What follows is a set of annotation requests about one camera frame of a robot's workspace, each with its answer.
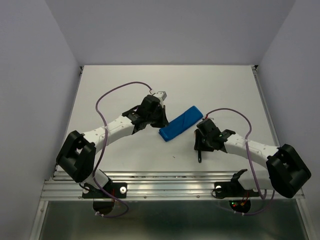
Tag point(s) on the blue cloth napkin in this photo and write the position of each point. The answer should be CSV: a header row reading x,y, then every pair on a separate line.
x,y
181,123

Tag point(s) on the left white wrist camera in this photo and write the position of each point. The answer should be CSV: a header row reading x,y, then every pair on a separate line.
x,y
161,95

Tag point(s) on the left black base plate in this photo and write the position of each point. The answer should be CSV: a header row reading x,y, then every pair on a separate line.
x,y
115,189

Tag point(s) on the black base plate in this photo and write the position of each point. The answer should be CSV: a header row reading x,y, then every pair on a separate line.
x,y
232,188
115,189

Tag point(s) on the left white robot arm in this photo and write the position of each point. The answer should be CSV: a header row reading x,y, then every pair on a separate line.
x,y
77,154

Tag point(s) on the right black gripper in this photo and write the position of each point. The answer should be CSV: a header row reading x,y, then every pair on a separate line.
x,y
198,144

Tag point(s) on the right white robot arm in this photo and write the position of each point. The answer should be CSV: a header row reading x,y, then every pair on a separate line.
x,y
283,169

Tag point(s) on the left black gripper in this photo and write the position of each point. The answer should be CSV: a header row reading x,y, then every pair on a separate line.
x,y
163,121

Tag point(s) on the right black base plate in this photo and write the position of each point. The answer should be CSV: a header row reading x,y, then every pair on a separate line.
x,y
232,188

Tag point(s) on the gold fork green handle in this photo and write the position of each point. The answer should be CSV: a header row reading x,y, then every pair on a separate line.
x,y
199,156

